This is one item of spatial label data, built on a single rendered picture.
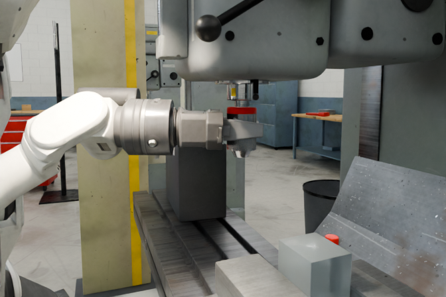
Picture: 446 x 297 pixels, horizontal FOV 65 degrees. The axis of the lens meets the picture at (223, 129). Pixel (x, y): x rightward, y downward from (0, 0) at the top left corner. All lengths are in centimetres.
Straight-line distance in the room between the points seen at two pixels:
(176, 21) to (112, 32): 176
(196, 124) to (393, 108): 46
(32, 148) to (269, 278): 35
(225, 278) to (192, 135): 20
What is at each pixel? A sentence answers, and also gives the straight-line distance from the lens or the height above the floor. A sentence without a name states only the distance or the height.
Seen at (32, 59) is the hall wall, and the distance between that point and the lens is 963.
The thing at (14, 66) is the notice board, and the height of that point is 190.
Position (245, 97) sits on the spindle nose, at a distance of 53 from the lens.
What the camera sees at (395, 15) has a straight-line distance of 56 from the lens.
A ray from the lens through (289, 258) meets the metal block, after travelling 41.
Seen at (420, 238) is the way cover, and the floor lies 103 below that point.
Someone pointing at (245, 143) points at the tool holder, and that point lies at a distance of 53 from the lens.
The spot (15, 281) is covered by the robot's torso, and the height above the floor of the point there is 72.
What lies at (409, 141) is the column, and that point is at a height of 119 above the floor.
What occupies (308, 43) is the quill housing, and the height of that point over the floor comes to 136.
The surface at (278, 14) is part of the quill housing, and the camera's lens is 47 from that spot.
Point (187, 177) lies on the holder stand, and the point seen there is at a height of 109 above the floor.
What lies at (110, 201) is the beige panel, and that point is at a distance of 233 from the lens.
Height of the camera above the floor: 129
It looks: 6 degrees down
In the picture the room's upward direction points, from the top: straight up
